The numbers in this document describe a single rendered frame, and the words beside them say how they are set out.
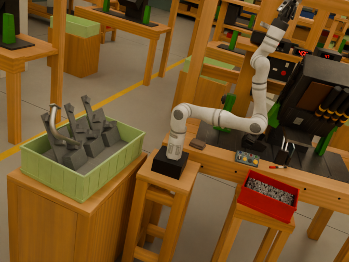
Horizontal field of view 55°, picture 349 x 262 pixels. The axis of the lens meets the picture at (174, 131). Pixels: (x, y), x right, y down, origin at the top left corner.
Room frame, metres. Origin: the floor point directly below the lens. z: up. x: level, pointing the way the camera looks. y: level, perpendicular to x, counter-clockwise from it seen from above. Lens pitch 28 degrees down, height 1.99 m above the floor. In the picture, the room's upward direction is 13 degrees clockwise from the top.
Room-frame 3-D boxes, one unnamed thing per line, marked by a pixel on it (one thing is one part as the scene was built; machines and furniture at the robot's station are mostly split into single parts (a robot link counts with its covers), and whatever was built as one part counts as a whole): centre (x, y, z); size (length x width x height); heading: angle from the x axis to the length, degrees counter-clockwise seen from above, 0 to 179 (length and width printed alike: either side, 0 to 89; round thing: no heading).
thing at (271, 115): (2.13, -0.64, 1.17); 0.13 x 0.12 x 0.20; 85
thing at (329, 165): (2.19, -0.72, 0.89); 1.10 x 0.42 x 0.02; 85
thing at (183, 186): (1.71, -0.03, 0.83); 0.32 x 0.32 x 0.04; 80
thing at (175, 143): (1.71, -0.02, 1.03); 0.09 x 0.09 x 0.17; 88
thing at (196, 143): (1.96, -0.17, 0.91); 0.10 x 0.08 x 0.03; 72
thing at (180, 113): (1.71, -0.02, 1.19); 0.09 x 0.09 x 0.17; 69
